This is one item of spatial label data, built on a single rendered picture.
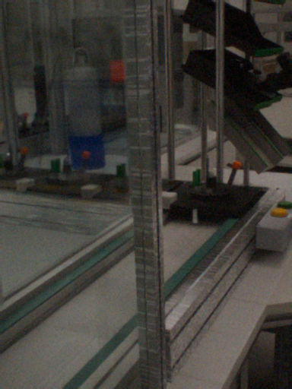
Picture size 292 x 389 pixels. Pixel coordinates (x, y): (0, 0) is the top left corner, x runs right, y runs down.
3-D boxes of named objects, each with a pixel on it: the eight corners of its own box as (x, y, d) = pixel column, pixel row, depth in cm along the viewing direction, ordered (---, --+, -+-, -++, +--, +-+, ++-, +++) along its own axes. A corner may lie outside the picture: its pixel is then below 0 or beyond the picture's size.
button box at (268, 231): (299, 225, 148) (299, 203, 146) (283, 252, 130) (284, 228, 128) (274, 222, 151) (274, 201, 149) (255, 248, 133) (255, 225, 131)
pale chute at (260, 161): (274, 166, 178) (284, 158, 176) (258, 175, 168) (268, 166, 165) (221, 104, 184) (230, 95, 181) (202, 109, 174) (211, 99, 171)
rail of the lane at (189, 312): (284, 219, 165) (285, 185, 162) (171, 383, 88) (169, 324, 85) (266, 217, 167) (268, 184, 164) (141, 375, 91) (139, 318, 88)
